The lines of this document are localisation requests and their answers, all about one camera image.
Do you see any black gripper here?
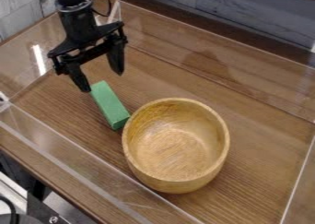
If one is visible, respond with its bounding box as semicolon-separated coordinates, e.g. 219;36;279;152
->
48;0;128;92

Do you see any green rectangular block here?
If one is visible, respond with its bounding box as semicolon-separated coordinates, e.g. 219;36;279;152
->
90;81;131;130

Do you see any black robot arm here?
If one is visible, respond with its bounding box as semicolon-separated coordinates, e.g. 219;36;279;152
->
47;0;128;92

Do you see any brown wooden bowl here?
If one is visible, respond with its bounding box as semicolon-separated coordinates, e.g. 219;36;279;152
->
122;98;230;194

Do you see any clear acrylic corner bracket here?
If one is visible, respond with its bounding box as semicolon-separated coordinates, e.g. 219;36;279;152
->
94;0;122;26

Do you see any clear acrylic tray enclosure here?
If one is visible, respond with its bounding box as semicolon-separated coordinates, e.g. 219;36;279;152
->
0;3;315;224

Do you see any black metal table bracket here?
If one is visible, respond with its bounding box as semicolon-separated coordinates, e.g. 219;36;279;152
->
26;188;72;224

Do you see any black cable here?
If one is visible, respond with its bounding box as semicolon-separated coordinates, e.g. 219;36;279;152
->
0;194;20;224

